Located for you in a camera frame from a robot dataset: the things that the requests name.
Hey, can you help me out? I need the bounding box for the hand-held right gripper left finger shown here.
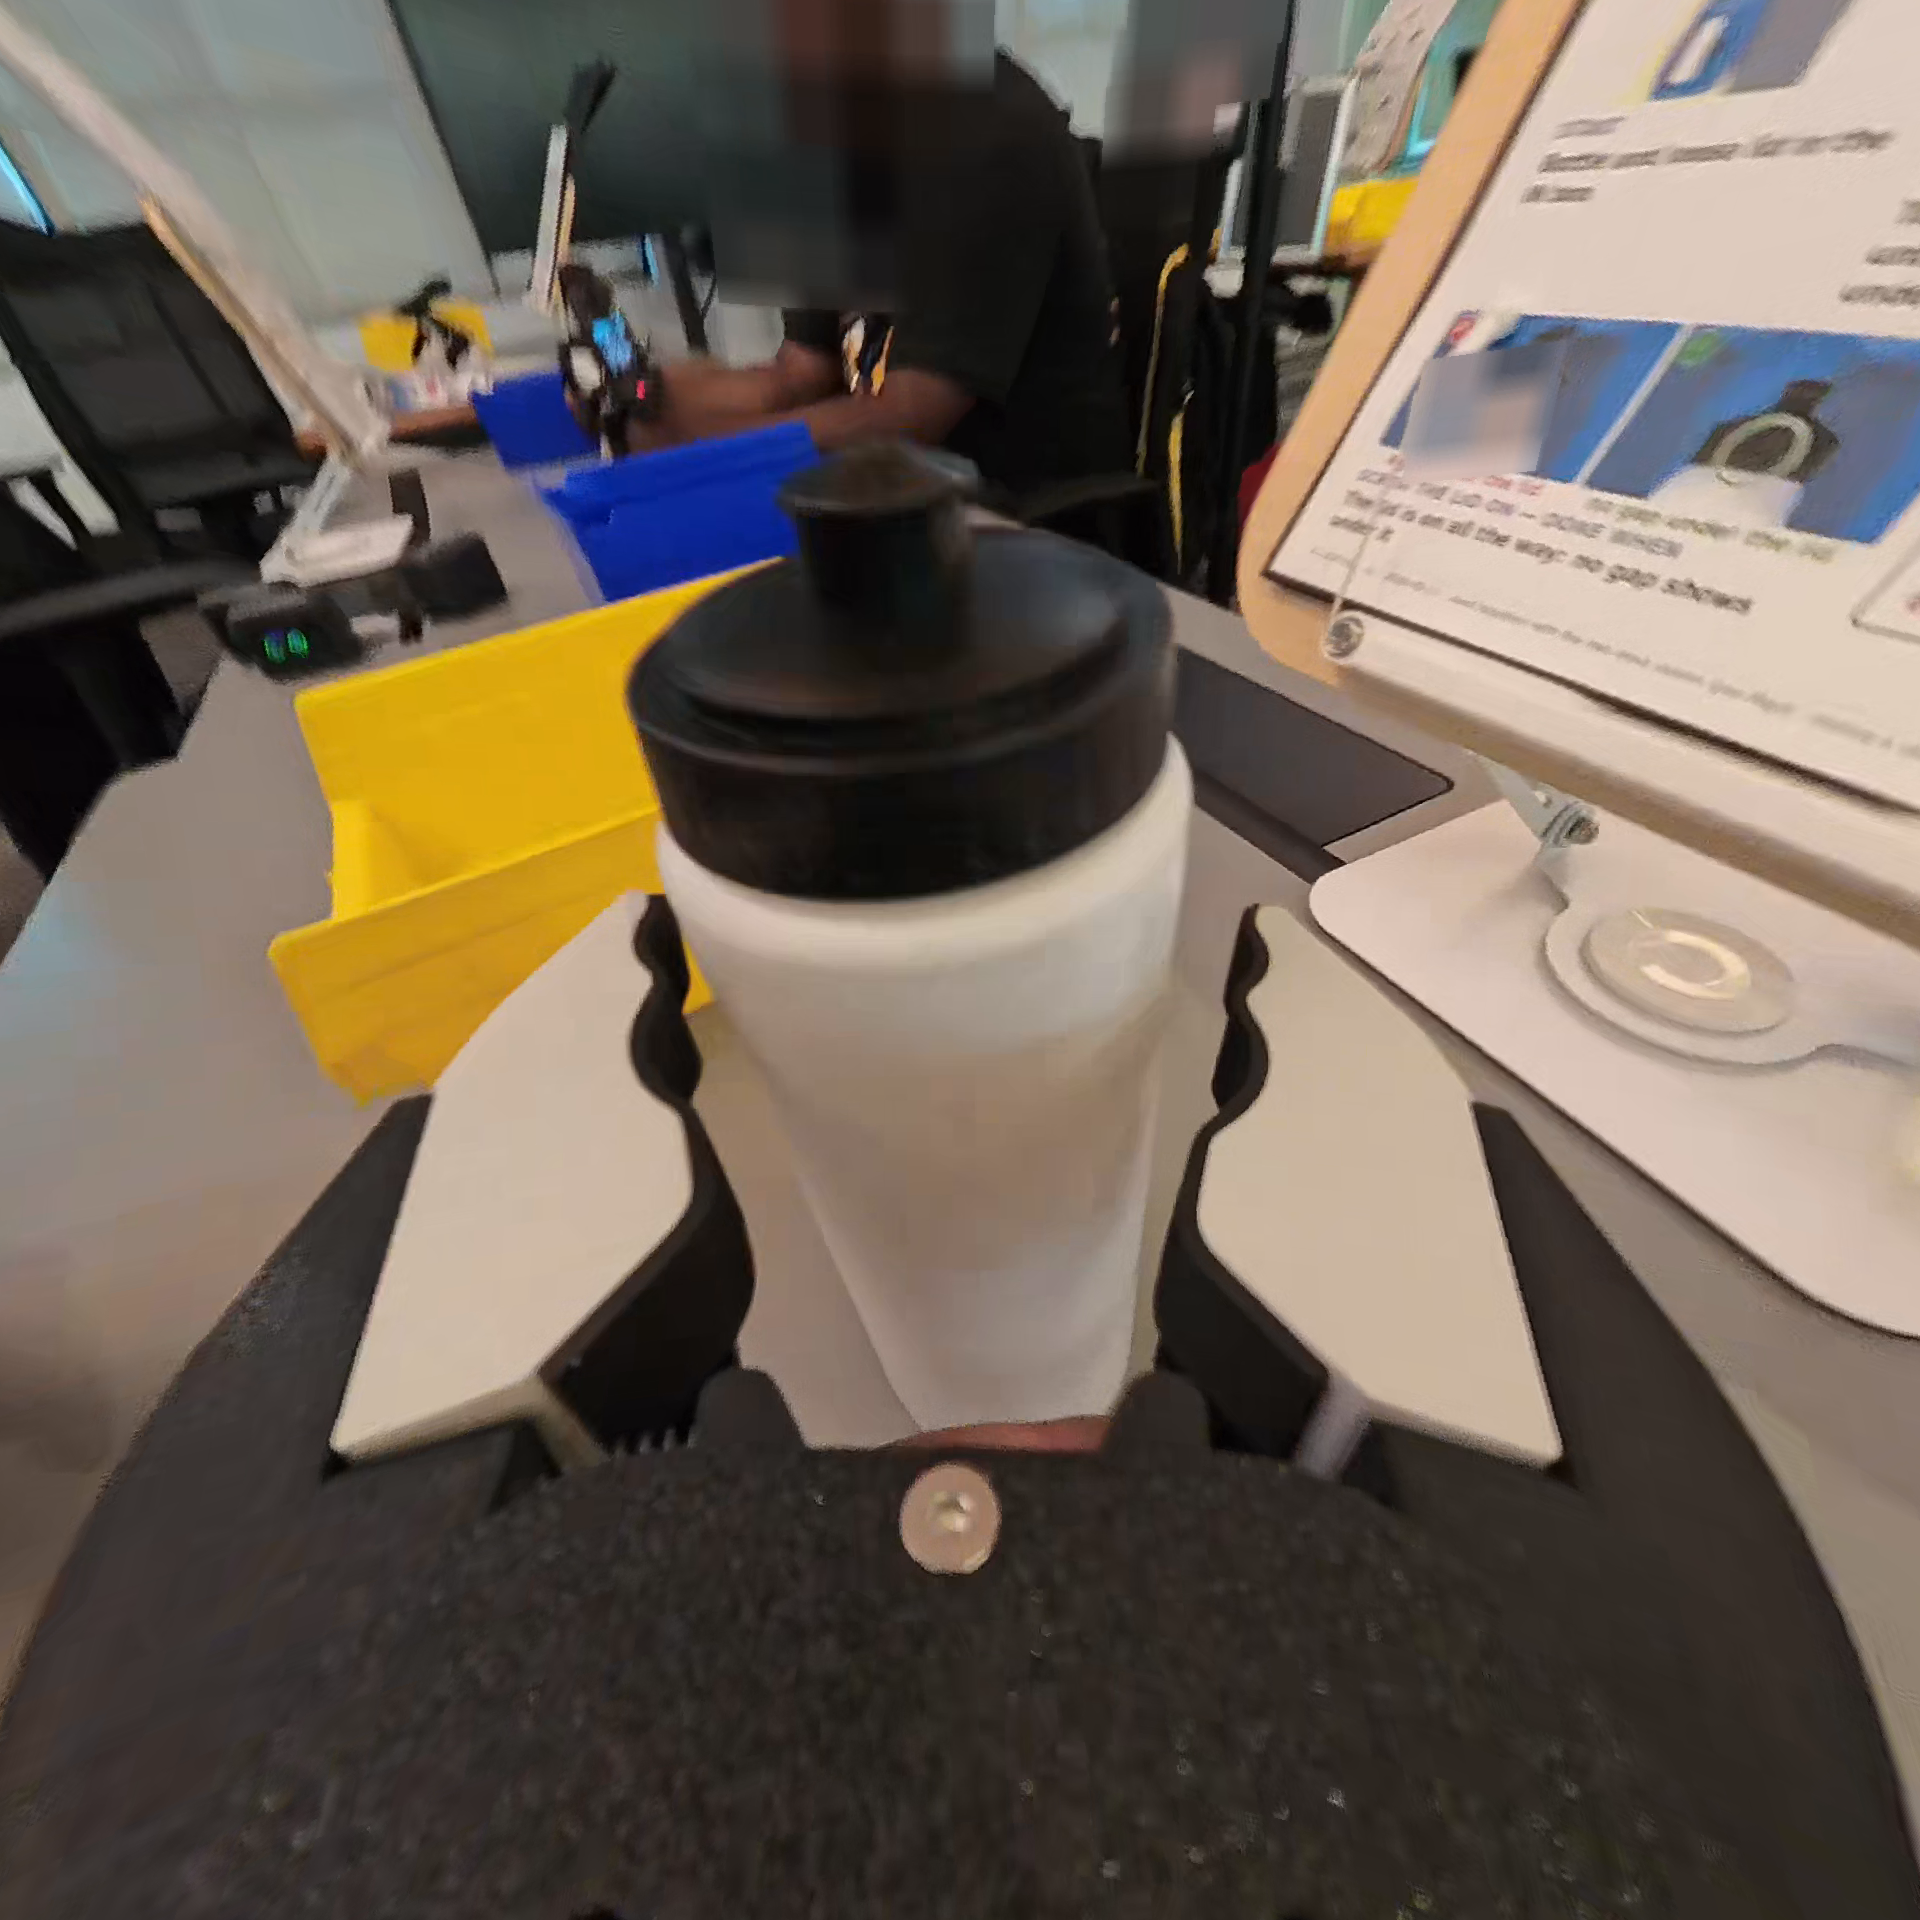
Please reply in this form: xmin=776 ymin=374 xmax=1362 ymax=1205
xmin=330 ymin=895 xmax=755 ymax=1467

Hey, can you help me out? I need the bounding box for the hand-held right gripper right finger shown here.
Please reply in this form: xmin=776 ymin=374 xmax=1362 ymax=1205
xmin=1153 ymin=902 xmax=1562 ymax=1478

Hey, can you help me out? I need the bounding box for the yellow storage bin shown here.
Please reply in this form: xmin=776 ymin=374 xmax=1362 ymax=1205
xmin=270 ymin=562 xmax=784 ymax=1106

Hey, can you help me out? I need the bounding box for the white plastic bottle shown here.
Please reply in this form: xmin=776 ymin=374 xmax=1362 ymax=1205
xmin=656 ymin=743 xmax=1197 ymax=1434

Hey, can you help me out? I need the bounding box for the black bottle lid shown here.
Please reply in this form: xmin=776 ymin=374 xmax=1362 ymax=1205
xmin=626 ymin=446 xmax=1177 ymax=902

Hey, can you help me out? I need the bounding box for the white stand base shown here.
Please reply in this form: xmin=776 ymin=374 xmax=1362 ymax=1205
xmin=1310 ymin=802 xmax=1920 ymax=1340

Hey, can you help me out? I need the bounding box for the black charger with green lights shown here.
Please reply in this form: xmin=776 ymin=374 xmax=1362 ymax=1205
xmin=198 ymin=582 xmax=366 ymax=681

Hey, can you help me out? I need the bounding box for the black box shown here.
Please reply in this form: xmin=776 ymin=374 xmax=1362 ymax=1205
xmin=394 ymin=533 xmax=513 ymax=620

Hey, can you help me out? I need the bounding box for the clear document stand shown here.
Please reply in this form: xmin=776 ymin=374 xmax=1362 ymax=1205
xmin=136 ymin=195 xmax=419 ymax=586

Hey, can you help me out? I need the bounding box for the blue storage bin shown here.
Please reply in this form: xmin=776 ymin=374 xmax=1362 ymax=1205
xmin=468 ymin=370 xmax=605 ymax=470
xmin=538 ymin=420 xmax=824 ymax=605

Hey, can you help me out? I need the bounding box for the black and yellow jacket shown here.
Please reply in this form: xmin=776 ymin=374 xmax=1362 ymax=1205
xmin=1132 ymin=241 xmax=1280 ymax=589

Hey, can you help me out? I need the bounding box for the instruction sheet on stand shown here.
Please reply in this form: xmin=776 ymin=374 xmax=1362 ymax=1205
xmin=1237 ymin=0 xmax=1920 ymax=963

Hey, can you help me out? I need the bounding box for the background yellow bin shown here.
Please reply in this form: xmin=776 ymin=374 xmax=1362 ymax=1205
xmin=360 ymin=298 xmax=493 ymax=378

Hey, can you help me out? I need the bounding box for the black pole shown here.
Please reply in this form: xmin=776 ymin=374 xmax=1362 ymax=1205
xmin=1258 ymin=164 xmax=1299 ymax=497

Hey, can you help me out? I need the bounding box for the black office chair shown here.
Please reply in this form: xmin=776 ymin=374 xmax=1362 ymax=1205
xmin=0 ymin=217 xmax=324 ymax=881

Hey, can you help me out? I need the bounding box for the printed instruction sheet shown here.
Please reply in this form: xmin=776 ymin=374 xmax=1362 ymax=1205
xmin=1267 ymin=0 xmax=1920 ymax=811

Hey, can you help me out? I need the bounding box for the dark monitor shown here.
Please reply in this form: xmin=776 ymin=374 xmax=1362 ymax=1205
xmin=392 ymin=0 xmax=782 ymax=287

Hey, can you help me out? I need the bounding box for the grey table cable hatch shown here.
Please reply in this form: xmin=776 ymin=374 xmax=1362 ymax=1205
xmin=1170 ymin=644 xmax=1456 ymax=886

